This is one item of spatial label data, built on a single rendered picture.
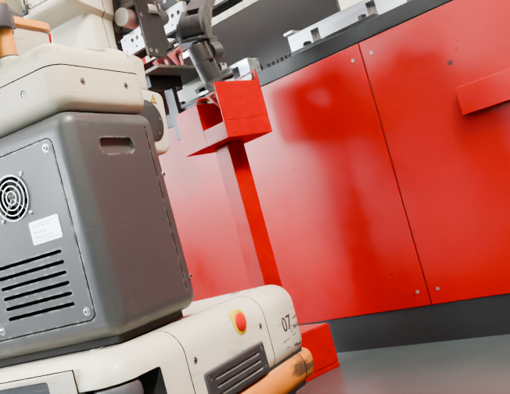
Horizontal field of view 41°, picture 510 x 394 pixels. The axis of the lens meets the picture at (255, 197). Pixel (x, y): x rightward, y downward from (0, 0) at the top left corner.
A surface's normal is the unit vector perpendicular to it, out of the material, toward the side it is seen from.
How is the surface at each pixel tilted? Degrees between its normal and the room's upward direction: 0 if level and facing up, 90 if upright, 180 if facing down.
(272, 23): 90
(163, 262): 90
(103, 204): 90
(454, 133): 90
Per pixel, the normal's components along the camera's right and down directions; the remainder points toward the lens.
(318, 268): -0.63, 0.12
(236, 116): 0.63, -0.21
